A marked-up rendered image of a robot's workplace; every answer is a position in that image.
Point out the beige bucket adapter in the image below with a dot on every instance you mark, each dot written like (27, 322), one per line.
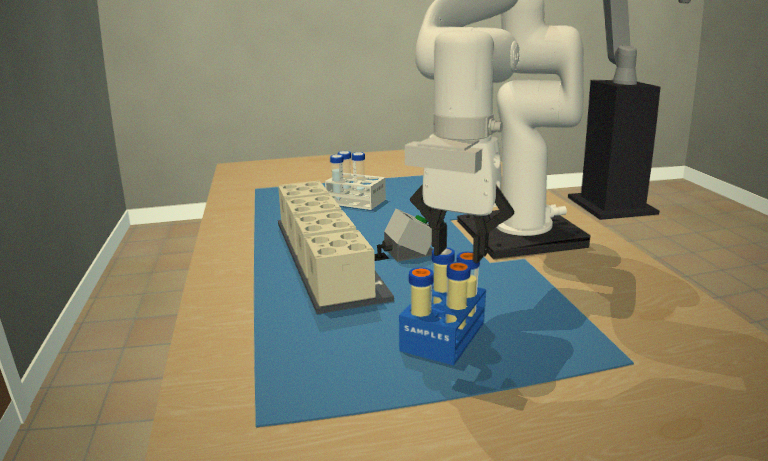
(318, 224)
(341, 267)
(285, 194)
(324, 204)

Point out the blue bench mat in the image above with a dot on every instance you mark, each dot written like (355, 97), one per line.
(312, 366)

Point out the cream tube rack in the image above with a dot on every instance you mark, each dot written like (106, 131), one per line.
(357, 199)

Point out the blue tube rack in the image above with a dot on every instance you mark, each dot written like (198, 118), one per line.
(433, 338)

